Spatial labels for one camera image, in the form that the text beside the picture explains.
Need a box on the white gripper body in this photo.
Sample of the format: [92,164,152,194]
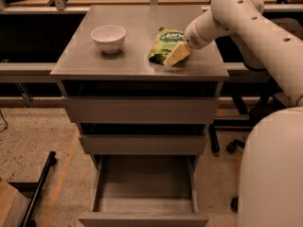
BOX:
[185,16,220,49]

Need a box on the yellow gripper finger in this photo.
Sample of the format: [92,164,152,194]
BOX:
[163,42,191,67]

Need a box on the green rice chip bag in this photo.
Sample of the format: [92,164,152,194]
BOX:
[148,27,185,65]

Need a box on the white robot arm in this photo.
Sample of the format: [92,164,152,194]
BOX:
[164,0,303,227]

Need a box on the grey drawer cabinet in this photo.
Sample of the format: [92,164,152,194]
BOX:
[50,5,230,227]

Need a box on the top grey drawer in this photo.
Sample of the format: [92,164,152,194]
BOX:
[62,80,222,125]

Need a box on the middle grey drawer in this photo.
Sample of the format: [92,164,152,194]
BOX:
[80,123,205,155]

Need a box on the bottom grey open drawer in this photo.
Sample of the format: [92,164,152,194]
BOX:
[79,155,208,227]

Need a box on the white ceramic bowl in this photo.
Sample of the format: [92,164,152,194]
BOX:
[91,25,126,54]

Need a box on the black office chair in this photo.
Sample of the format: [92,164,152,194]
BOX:
[209,36,286,155]

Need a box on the wooden box corner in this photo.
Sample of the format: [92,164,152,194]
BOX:
[0,179,29,227]

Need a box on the black metal stand leg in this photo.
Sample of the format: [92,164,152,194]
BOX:
[9,151,57,227]

